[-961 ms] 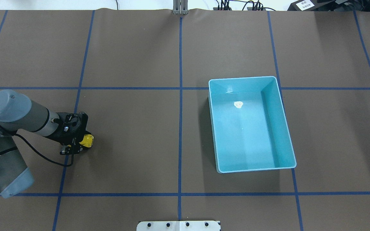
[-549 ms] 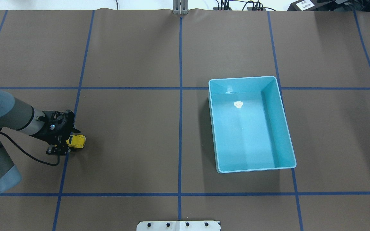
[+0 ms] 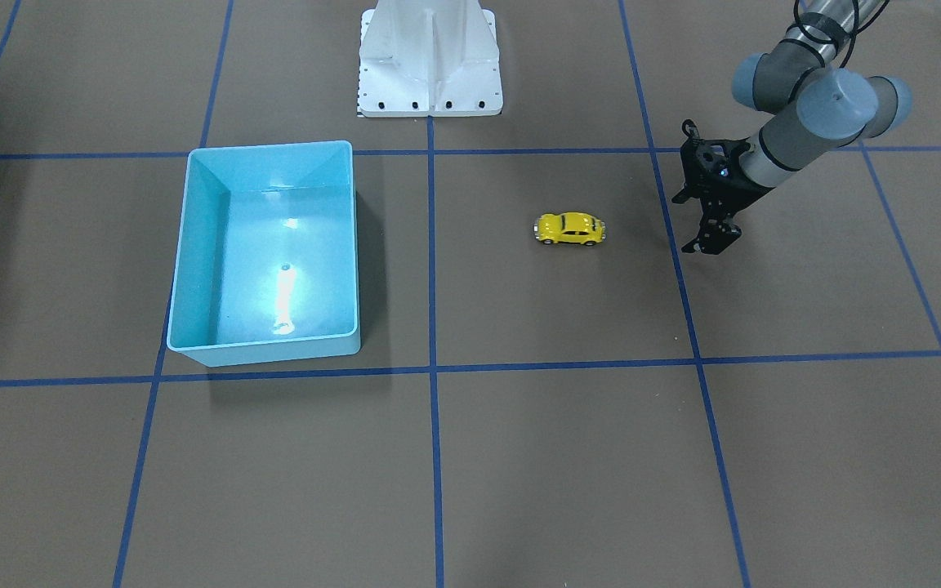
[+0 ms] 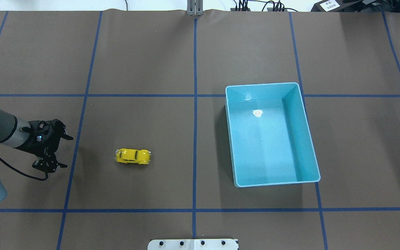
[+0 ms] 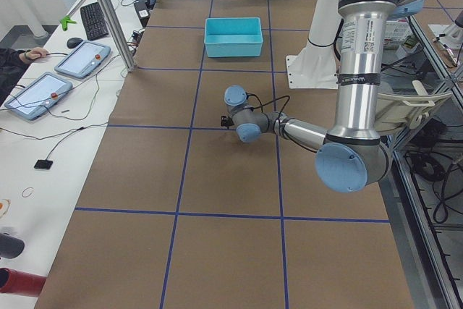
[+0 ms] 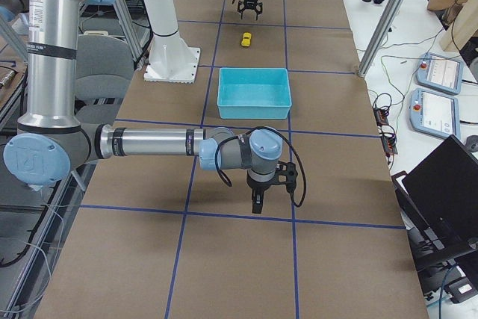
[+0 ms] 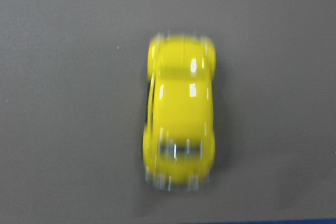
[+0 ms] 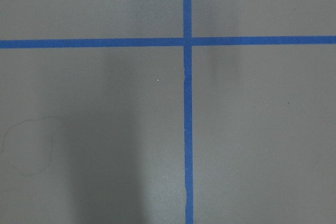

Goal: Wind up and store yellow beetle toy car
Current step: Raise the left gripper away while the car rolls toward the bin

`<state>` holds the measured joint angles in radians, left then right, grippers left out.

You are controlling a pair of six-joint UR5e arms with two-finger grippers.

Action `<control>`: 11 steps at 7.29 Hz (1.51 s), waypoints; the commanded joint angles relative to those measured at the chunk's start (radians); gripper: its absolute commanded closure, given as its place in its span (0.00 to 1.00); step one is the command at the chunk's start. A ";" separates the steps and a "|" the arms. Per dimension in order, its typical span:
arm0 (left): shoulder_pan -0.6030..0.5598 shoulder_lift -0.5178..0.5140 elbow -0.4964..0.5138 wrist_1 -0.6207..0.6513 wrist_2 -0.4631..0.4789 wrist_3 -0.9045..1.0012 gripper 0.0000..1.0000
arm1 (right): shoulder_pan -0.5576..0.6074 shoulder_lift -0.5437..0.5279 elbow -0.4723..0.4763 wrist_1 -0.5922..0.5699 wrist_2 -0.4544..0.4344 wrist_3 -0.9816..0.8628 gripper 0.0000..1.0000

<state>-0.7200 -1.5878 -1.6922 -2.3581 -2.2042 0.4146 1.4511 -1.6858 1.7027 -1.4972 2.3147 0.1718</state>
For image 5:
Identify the seated person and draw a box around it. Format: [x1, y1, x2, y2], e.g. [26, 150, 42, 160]
[1, 47, 48, 103]

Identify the teach pendant near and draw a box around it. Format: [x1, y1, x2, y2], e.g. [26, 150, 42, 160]
[4, 72, 73, 121]

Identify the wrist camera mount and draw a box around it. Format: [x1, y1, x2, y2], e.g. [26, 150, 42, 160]
[221, 115, 234, 129]

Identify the aluminium frame post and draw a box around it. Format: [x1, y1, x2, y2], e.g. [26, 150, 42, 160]
[97, 0, 135, 72]

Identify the black cylinder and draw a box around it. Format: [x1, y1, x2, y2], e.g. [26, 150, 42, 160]
[0, 233, 25, 259]

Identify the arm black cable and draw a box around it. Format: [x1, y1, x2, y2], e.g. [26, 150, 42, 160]
[245, 92, 326, 153]

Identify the teach pendant far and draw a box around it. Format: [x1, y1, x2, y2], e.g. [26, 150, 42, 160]
[54, 41, 111, 79]

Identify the teach pendant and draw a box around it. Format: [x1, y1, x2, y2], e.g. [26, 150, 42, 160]
[54, 41, 111, 79]
[4, 72, 73, 121]

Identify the small black pad device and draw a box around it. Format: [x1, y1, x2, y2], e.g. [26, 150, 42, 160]
[33, 159, 54, 170]

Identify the rubber band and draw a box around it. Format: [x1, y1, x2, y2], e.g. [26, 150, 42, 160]
[21, 187, 34, 198]

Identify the turquoise plastic bin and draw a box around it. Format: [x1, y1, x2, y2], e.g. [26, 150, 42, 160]
[204, 17, 263, 58]

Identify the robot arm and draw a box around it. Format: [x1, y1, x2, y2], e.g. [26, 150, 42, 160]
[224, 0, 424, 192]

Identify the grey office chair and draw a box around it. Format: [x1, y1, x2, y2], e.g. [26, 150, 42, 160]
[374, 80, 452, 136]

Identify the black keyboard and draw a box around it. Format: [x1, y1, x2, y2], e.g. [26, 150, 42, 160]
[80, 2, 109, 41]

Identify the black computer mouse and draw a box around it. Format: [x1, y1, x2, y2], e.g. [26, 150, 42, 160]
[67, 37, 83, 49]

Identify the red cylinder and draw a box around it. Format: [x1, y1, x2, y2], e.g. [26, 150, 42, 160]
[1, 268, 47, 297]

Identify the green plastic clamp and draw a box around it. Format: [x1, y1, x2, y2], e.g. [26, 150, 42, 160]
[59, 15, 77, 31]

